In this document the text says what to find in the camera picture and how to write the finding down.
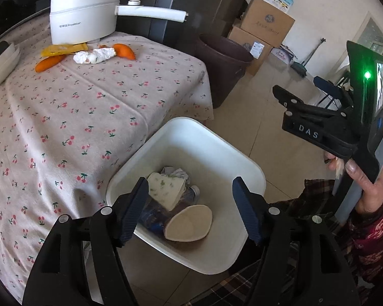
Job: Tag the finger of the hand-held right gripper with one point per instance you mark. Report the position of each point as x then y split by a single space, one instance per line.
290 102
328 87

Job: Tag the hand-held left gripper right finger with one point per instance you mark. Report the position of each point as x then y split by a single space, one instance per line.
247 212

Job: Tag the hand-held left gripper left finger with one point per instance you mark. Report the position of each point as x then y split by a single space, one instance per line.
134 212

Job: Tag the dark blue plastic packet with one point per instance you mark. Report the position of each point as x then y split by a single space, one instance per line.
153 218

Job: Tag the white plastic bin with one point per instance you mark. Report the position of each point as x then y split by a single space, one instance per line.
217 172

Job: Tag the red instant noodle cup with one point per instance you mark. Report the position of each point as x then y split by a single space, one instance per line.
188 226

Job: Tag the white paper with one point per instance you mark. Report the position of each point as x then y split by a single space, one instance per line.
175 172

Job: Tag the clear plastic bottle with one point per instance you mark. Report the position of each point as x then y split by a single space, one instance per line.
190 194

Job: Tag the person's right forearm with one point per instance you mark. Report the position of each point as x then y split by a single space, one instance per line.
376 245

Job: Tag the person's right hand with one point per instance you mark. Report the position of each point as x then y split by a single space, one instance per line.
371 194

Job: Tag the broom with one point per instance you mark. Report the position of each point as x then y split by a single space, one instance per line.
301 65

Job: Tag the colourful packet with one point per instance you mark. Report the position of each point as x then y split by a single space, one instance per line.
282 54

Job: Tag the dark brown waste bin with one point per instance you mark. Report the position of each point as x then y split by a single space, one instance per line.
220 70

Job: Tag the cardboard box with label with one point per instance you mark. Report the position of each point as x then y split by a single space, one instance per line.
239 43

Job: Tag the person's plaid trousers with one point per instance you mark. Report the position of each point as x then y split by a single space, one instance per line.
236 290

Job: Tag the large cardboard box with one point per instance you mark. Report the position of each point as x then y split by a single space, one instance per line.
268 22

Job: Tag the cherry print tablecloth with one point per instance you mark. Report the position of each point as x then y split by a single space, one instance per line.
67 127

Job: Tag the crumpled white tissue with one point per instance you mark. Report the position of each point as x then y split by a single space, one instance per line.
94 55

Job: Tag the yellow snack packet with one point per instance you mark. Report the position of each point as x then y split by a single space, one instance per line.
62 49

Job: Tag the white bowl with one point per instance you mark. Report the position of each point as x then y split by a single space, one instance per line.
3 70

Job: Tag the white electric cooking pot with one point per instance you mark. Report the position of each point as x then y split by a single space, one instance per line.
83 16

